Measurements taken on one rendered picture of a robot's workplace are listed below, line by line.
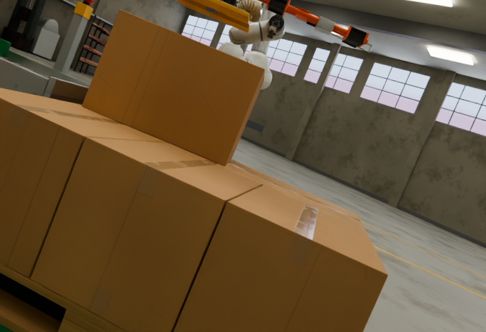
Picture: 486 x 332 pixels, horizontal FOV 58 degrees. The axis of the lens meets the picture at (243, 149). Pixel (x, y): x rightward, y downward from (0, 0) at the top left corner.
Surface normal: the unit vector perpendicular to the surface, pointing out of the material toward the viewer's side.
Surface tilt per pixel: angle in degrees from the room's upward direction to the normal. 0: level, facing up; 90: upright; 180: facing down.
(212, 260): 90
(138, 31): 90
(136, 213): 90
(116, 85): 90
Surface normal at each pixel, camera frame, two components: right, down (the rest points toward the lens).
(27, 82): -0.19, -0.01
